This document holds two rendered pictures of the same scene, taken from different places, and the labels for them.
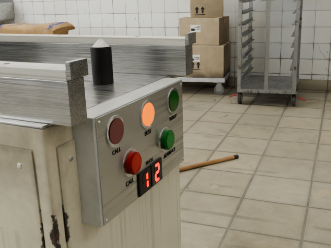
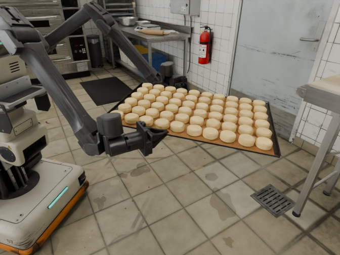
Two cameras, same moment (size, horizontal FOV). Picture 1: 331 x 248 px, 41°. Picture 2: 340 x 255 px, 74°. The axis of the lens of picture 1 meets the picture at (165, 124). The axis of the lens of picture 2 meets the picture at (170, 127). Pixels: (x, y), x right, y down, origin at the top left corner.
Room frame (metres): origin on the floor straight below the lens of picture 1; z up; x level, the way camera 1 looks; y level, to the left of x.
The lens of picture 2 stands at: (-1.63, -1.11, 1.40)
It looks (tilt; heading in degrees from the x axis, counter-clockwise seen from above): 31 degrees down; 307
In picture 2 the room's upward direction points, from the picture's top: straight up
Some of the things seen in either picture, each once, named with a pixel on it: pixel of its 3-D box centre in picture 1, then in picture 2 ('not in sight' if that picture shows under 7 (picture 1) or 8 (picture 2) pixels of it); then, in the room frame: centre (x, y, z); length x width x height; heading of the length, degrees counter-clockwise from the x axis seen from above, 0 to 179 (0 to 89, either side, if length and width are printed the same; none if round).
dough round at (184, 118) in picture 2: not in sight; (181, 118); (-1.22, -1.71, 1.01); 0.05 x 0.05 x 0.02
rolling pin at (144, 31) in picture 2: not in sight; (153, 32); (0.77, -3.83, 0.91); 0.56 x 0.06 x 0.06; 7
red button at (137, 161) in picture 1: (131, 162); not in sight; (0.54, 0.05, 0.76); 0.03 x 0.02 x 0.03; 153
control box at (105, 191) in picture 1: (138, 142); not in sight; (0.59, 0.04, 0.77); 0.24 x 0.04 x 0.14; 153
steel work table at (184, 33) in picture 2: not in sight; (143, 52); (1.34, -4.19, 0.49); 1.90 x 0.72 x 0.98; 158
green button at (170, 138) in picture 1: (166, 139); not in sight; (0.63, 0.00, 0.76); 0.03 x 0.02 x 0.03; 153
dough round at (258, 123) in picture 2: not in sight; (261, 124); (-1.46, -1.87, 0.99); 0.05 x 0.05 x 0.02
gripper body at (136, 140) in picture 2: not in sight; (135, 140); (-1.18, -1.51, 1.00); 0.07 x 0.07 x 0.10; 66
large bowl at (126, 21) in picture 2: not in sight; (128, 22); (1.85, -4.37, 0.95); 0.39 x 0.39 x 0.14
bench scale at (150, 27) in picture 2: not in sight; (147, 28); (1.09, -4.06, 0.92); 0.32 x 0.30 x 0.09; 75
